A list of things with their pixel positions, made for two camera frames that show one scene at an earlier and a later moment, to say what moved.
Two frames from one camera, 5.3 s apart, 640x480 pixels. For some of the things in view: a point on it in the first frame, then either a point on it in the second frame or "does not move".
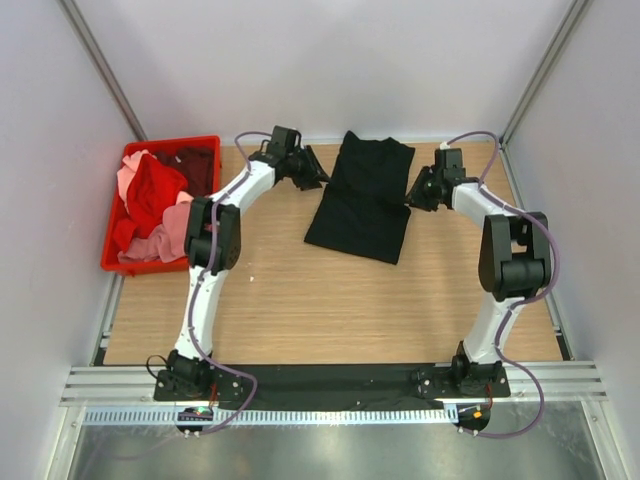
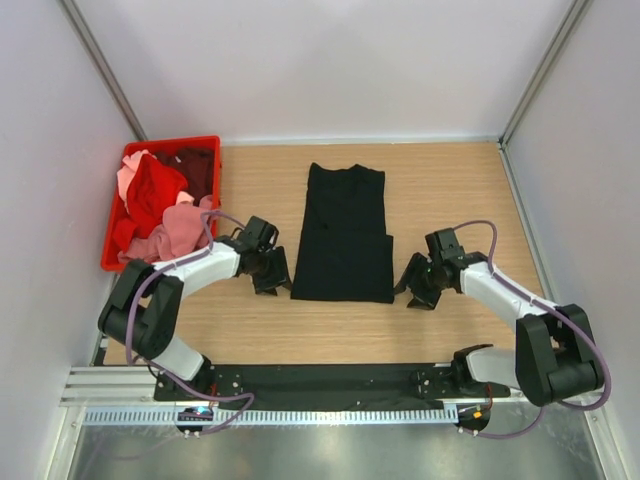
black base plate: [334, 385] does not move
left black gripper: [314, 174] → [279, 276]
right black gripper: [415, 197] → [411, 277]
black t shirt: [364, 210] → [345, 252]
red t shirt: [151, 187] does not move
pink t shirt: [168, 241] does not move
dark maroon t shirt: [195, 163] does not move
